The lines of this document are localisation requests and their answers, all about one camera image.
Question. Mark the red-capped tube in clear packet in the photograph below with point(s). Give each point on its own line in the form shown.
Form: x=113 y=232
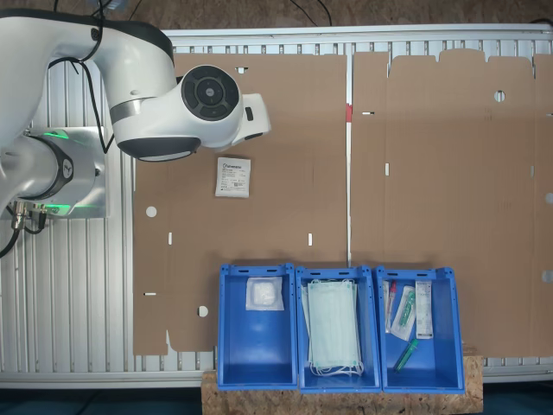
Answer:
x=390 y=302

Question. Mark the red tape strip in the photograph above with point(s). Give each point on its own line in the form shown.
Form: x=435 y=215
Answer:
x=348 y=113

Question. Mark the brown cardboard sheet with holes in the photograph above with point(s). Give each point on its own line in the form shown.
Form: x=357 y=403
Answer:
x=294 y=194

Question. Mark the stack of pale face masks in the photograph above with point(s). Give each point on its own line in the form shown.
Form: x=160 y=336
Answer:
x=332 y=324

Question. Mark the blue bin with cotton bag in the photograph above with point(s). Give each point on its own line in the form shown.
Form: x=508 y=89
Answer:
x=257 y=346

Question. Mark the blue bin with masks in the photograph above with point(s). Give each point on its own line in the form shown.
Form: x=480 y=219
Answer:
x=371 y=337

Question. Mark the chipboard plank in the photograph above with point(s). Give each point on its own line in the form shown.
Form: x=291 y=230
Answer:
x=345 y=403

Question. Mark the blue bin with small packets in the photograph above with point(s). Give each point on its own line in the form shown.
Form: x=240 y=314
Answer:
x=440 y=354

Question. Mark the long white printed packet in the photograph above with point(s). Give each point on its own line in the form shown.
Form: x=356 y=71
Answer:
x=424 y=311

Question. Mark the loose green capped needle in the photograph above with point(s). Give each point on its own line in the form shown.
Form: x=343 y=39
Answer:
x=406 y=356

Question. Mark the brown cardboard sheet with flaps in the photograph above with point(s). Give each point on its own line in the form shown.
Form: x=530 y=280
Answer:
x=453 y=194

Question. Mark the white printed gauze packet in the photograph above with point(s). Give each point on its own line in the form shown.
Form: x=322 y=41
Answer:
x=233 y=178

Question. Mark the green cannula in clear packet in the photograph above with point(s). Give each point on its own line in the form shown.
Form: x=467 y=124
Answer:
x=405 y=313

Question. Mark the cotton pads in clear bag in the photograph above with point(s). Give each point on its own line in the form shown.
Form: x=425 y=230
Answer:
x=264 y=294

